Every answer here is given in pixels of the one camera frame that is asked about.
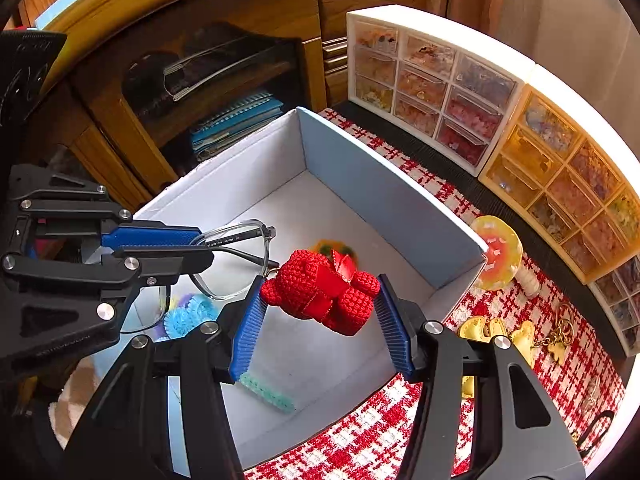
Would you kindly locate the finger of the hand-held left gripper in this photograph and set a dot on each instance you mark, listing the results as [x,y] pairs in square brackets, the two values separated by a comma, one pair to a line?
[165,260]
[150,236]

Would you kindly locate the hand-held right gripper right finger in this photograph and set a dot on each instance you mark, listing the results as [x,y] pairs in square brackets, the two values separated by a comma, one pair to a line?
[395,330]

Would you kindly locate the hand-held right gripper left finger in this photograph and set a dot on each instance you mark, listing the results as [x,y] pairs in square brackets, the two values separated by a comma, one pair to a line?
[247,330]

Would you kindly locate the blue crochet flower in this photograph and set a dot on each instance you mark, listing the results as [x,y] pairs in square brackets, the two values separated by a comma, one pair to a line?
[192,317]

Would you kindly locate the clear frame glasses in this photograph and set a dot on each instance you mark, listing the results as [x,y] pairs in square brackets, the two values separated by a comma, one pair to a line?
[235,260]

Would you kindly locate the light blue cardboard box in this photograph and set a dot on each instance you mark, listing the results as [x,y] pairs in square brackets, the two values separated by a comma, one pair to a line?
[325,360]

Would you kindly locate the orange crochet persimmon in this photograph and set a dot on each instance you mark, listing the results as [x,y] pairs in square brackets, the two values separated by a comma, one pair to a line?
[325,248]

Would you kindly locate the mushroom hair stick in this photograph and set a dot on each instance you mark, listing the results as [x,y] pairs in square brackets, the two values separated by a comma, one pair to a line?
[495,255]

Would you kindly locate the gold black luggage tag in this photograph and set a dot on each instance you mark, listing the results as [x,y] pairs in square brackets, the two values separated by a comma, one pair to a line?
[598,416]

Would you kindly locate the wooden cabinet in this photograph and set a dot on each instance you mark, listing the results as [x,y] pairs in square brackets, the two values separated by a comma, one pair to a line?
[115,135]

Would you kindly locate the red white checked cloth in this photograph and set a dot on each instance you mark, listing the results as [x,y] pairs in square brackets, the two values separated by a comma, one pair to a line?
[360,440]

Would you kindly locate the stack of teal notebooks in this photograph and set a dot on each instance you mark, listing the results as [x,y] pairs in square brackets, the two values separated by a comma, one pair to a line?
[235,120]

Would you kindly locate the small clear charm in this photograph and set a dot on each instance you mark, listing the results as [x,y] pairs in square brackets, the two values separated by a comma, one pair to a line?
[590,391]

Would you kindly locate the yellow drawer organizer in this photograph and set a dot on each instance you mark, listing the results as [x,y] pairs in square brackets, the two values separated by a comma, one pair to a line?
[550,175]

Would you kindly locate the white organizer with grey drawers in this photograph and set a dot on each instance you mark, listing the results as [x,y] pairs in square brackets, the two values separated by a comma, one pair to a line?
[625,305]

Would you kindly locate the white drawer organizer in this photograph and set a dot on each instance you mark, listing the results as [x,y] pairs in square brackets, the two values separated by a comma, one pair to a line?
[430,85]

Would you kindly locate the sheer white curtain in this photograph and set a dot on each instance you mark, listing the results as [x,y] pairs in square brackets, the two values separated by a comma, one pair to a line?
[575,35]

